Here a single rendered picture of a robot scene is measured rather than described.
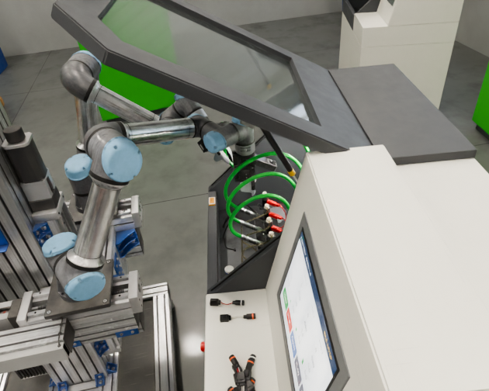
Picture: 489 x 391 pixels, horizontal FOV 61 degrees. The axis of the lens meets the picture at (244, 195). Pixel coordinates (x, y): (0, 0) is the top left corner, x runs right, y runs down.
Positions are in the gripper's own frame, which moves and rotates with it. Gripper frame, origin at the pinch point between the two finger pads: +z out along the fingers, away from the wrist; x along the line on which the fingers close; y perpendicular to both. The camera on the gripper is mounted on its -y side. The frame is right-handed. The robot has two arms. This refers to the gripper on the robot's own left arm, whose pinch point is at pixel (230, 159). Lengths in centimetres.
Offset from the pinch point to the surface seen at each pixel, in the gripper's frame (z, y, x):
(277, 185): 21.3, 10.9, -33.2
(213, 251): 28.3, 19.6, 18.4
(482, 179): 47, -80, 12
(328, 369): 54, -51, 74
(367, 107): 14, -56, -10
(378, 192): 32, -66, 41
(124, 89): -152, 223, -188
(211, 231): 21.2, 24.0, 9.1
